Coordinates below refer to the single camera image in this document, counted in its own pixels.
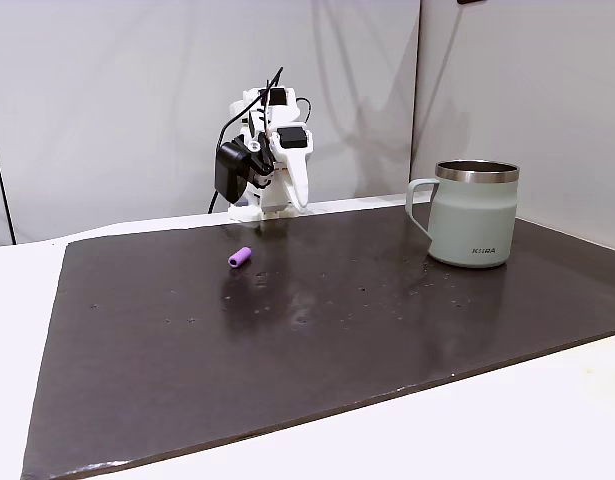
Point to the dark brown table mat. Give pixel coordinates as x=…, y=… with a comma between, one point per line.
x=237, y=375

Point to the small black wall fixture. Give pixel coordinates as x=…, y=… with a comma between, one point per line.
x=471, y=1

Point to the black oval camera box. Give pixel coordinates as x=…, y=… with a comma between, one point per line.
x=231, y=173

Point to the purple ribbed pen grip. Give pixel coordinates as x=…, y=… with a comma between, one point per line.
x=239, y=257

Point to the pale green steel-rimmed mug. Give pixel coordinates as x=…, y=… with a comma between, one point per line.
x=470, y=221

